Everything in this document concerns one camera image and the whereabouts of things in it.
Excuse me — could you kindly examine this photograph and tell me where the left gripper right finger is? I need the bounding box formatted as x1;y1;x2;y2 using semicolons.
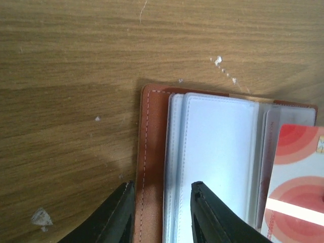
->
190;181;270;243

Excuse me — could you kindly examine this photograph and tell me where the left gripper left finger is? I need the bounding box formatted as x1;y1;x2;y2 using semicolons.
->
60;181;135;242

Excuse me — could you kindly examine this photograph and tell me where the red circles card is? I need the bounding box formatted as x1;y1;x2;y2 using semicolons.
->
261;124;323;242

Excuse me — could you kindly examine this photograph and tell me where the white VIP card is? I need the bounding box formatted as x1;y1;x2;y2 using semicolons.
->
256;107;280;229

